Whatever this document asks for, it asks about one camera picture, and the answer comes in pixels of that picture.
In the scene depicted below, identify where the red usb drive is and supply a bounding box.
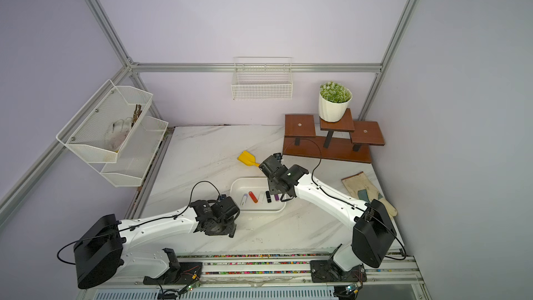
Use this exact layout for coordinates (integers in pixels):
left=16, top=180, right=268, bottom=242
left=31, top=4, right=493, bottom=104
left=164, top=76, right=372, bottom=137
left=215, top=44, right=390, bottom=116
left=248, top=191, right=258, bottom=204

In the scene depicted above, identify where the white lilac usb drive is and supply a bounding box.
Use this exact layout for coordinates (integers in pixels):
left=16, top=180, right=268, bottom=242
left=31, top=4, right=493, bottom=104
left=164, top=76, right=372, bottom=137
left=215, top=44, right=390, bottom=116
left=240, top=194, right=248, bottom=206

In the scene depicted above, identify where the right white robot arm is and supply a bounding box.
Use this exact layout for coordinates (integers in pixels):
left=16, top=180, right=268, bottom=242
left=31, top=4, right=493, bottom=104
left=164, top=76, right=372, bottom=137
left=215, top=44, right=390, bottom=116
left=258, top=154, right=398, bottom=272

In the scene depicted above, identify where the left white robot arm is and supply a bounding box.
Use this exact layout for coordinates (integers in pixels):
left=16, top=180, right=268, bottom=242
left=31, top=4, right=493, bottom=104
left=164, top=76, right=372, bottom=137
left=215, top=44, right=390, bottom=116
left=73, top=196, right=240, bottom=290

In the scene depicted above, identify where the white storage box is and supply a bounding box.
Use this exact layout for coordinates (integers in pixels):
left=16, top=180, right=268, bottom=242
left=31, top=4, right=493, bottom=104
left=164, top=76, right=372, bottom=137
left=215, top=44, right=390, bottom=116
left=230, top=177, right=287, bottom=213

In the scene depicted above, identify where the yellow toy shovel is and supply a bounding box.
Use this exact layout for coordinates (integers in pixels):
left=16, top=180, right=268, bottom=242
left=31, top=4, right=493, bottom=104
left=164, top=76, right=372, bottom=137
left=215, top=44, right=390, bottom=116
left=237, top=151, right=260, bottom=168

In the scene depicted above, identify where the brown wooden step shelf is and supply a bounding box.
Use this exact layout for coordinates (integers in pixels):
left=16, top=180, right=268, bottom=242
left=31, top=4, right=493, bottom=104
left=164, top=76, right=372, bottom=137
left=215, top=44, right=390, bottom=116
left=283, top=108, right=385, bottom=164

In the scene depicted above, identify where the beige work glove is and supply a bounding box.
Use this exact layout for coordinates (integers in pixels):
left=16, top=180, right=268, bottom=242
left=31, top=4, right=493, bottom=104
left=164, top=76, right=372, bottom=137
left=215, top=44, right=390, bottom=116
left=341, top=172, right=398, bottom=218

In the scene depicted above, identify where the white pot green plant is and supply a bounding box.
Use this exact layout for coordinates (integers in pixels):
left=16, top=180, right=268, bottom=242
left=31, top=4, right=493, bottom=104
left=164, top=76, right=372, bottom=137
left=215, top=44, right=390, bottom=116
left=319, top=81, right=353, bottom=122

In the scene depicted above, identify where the clear plastic bag in rack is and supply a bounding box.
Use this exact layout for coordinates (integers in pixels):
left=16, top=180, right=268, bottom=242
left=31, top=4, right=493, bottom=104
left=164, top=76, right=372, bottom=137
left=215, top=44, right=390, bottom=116
left=104, top=117, right=133, bottom=153

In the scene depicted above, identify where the white mesh two-tier rack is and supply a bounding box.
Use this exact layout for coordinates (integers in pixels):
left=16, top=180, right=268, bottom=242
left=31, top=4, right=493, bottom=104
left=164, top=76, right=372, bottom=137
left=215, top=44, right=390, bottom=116
left=56, top=80, right=168, bottom=187

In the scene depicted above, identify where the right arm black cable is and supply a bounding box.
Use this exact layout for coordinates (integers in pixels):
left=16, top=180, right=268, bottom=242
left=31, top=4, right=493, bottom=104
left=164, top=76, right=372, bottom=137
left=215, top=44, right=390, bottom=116
left=282, top=137, right=408, bottom=262

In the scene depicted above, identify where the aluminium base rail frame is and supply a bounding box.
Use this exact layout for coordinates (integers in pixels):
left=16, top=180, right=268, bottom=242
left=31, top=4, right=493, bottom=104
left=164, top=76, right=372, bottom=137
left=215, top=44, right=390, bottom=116
left=77, top=253, right=431, bottom=299

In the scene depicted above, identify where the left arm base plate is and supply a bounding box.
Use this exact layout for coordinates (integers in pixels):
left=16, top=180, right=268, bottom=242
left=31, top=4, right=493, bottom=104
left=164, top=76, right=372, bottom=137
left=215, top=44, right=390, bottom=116
left=142, top=262, right=203, bottom=286

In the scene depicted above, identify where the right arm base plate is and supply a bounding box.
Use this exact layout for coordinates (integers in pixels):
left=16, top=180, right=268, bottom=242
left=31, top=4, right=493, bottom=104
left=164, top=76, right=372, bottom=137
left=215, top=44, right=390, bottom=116
left=310, top=260, right=367, bottom=283

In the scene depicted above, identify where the white wire wall basket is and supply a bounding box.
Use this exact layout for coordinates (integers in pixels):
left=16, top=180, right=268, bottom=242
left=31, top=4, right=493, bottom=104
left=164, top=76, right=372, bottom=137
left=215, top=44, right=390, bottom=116
left=231, top=56, right=293, bottom=101

